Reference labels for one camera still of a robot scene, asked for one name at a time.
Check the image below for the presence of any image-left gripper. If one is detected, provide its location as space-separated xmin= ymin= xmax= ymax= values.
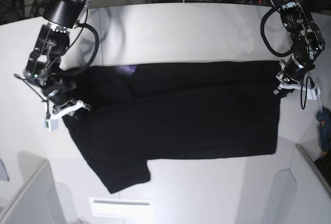
xmin=41 ymin=80 xmax=92 ymax=120

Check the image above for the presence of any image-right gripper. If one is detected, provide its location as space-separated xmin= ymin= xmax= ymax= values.
xmin=274 ymin=55 xmax=314 ymax=98

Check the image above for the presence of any black T-shirt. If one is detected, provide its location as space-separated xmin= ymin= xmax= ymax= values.
xmin=63 ymin=61 xmax=280 ymax=193

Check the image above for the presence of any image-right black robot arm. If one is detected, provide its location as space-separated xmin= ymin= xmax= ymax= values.
xmin=260 ymin=0 xmax=325 ymax=86

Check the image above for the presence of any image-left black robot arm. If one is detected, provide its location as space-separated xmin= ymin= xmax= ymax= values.
xmin=15 ymin=0 xmax=99 ymax=121

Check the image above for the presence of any blue glue gun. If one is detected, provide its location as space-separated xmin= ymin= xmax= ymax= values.
xmin=316 ymin=92 xmax=330 ymax=153

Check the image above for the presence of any black keyboard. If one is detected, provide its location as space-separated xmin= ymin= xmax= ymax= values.
xmin=314 ymin=153 xmax=331 ymax=185

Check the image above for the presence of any white partition panel left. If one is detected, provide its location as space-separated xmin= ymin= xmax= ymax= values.
xmin=1 ymin=160 xmax=67 ymax=224

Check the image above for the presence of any white partition panel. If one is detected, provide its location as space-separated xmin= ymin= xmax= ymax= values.
xmin=263 ymin=144 xmax=330 ymax=223
xmin=1 ymin=160 xmax=67 ymax=224

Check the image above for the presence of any white partition panel right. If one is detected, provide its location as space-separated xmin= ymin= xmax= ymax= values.
xmin=263 ymin=144 xmax=330 ymax=223

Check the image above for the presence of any image-right white wrist camera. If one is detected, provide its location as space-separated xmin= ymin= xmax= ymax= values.
xmin=305 ymin=84 xmax=321 ymax=100

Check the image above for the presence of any image-left white wrist camera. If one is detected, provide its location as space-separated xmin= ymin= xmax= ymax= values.
xmin=41 ymin=117 xmax=58 ymax=132

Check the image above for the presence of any coiled black cable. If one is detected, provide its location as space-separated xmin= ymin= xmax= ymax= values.
xmin=28 ymin=0 xmax=52 ymax=19

